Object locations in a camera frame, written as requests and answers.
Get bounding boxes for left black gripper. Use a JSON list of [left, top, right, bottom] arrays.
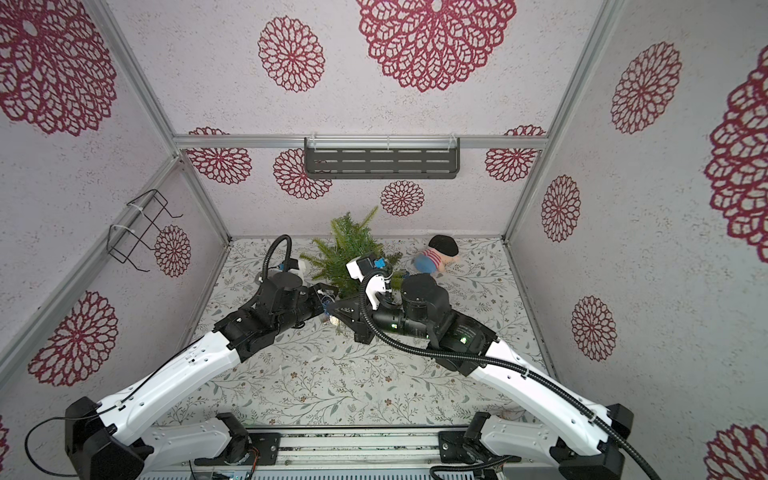
[[275, 281, 339, 337]]

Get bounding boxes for white ball string lights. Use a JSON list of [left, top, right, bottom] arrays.
[[318, 288, 341, 327]]

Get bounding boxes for small green christmas tree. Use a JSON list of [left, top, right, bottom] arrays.
[[300, 207, 405, 299]]

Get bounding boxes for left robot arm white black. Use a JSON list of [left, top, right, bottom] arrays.
[[65, 272, 339, 479]]

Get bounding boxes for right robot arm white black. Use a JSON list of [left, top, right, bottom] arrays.
[[328, 274, 632, 479]]

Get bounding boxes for plush doll striped shirt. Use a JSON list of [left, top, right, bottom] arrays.
[[413, 234, 460, 274]]

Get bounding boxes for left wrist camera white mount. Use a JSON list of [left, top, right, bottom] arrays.
[[279, 258, 307, 280]]

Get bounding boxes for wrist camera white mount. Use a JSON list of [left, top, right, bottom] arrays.
[[279, 258, 307, 280], [346, 253, 392, 310]]

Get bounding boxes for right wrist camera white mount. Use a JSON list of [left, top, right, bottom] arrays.
[[346, 253, 392, 310]]

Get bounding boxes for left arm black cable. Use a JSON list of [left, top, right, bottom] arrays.
[[23, 233, 295, 480]]

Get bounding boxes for dark grey slotted wall shelf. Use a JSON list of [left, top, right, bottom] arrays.
[[304, 137, 461, 180]]

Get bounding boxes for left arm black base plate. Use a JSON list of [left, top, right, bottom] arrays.
[[193, 432, 282, 467]]

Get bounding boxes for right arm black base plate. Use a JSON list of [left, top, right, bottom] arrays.
[[438, 430, 502, 465]]

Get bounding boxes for black wire wall rack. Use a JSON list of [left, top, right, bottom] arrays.
[[105, 188, 183, 273]]

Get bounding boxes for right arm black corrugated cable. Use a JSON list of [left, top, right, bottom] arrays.
[[358, 269, 661, 480]]

